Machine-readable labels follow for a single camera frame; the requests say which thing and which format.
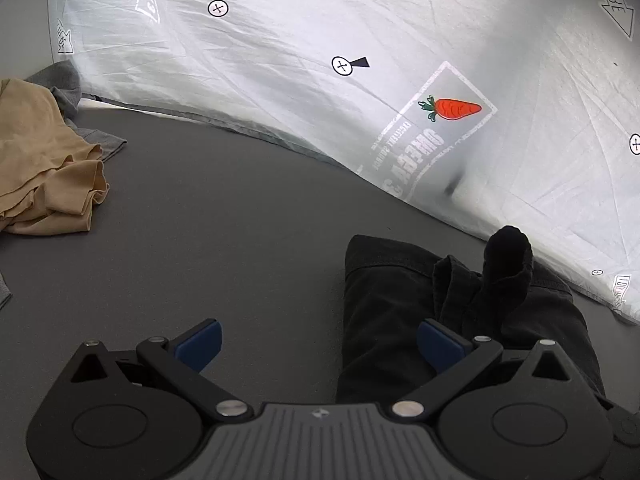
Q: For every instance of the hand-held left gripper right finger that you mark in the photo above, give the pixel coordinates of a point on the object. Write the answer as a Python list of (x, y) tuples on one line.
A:
[(440, 347)]

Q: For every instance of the grey garment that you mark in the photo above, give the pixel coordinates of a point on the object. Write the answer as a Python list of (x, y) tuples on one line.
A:
[(62, 82)]

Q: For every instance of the black pants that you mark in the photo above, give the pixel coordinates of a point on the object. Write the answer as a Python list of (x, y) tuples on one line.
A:
[(390, 310)]

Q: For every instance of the tan garment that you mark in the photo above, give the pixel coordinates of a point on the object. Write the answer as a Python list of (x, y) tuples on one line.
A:
[(40, 160)]

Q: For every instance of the white carrot-print sheet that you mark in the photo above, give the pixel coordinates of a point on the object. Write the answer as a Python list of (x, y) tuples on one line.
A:
[(300, 110)]

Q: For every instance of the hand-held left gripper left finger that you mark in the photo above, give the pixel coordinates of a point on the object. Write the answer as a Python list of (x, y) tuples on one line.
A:
[(197, 346)]

